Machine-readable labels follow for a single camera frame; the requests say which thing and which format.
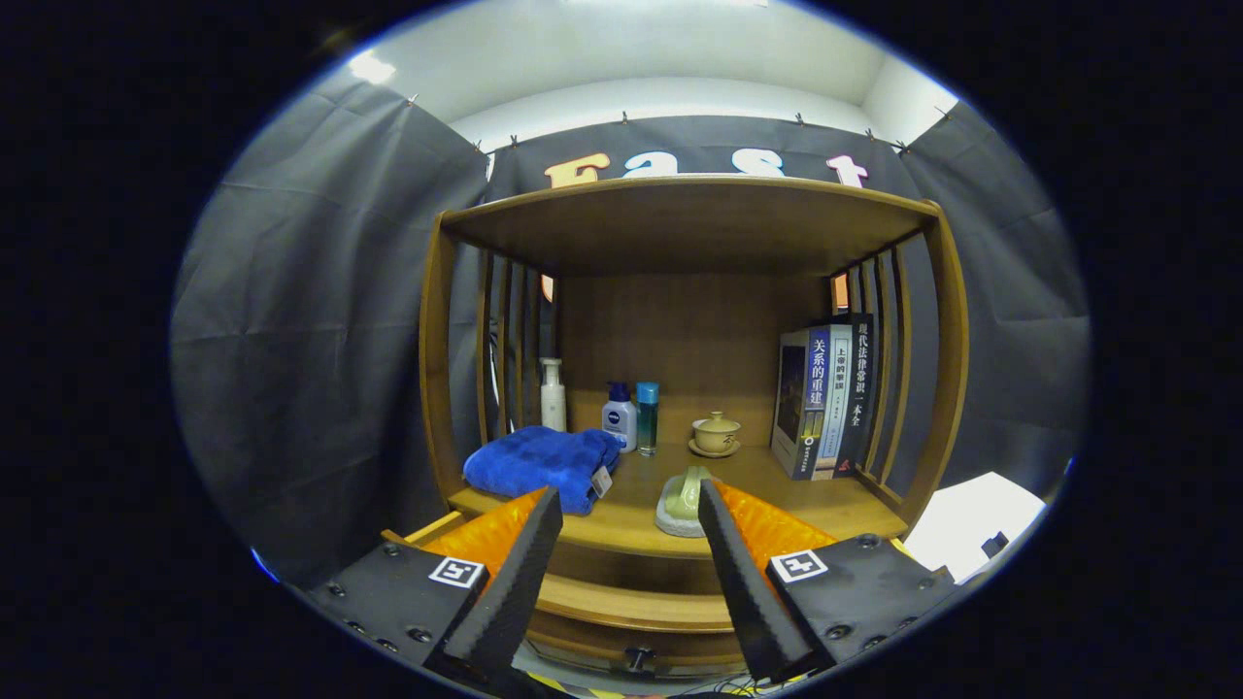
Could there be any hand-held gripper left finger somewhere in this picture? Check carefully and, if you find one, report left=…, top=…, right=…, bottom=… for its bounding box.
left=309, top=485, right=564, bottom=685

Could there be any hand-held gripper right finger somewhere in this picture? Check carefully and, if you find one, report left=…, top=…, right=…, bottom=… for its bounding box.
left=697, top=478, right=962, bottom=682

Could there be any pale green object white base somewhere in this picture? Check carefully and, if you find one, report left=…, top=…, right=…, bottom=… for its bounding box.
left=654, top=466, right=715, bottom=539

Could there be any wooden drawer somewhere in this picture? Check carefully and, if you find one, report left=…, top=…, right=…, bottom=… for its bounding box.
left=381, top=513, right=914, bottom=676

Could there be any wooden countertop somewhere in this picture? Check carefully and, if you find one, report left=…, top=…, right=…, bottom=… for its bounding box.
left=449, top=442, right=909, bottom=561

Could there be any white side cabinet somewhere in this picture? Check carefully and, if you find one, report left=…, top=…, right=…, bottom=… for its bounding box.
left=901, top=472, right=1048, bottom=583

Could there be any wooden cabinet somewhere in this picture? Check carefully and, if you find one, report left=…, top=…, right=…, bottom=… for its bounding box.
left=381, top=175, right=972, bottom=679

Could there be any blue towel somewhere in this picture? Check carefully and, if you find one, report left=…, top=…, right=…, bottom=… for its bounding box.
left=463, top=425, right=622, bottom=516

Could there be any beige lidded tea cup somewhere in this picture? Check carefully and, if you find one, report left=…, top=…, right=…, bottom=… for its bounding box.
left=689, top=411, right=742, bottom=458

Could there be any white pump bottle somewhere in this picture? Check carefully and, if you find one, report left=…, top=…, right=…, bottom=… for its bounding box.
left=540, top=357, right=568, bottom=433

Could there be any book with blue spine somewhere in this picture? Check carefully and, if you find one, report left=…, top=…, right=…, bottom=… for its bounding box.
left=771, top=327, right=832, bottom=482

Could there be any teal bottle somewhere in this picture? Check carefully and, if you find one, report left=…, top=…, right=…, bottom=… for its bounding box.
left=636, top=382, right=660, bottom=457

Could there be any white bottle with blue cap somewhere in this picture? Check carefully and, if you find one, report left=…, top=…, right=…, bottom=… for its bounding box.
left=601, top=382, right=639, bottom=453

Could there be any book with white spine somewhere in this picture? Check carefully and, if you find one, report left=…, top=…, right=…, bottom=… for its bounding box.
left=825, top=323, right=856, bottom=480

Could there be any book with black spine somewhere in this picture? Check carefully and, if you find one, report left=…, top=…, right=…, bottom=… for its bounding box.
left=843, top=313, right=875, bottom=477

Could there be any small ceiling light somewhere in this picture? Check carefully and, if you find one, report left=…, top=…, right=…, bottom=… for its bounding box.
left=348, top=50, right=397, bottom=86

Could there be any bundle of cables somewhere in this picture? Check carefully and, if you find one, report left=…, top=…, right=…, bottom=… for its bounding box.
left=680, top=675, right=778, bottom=698

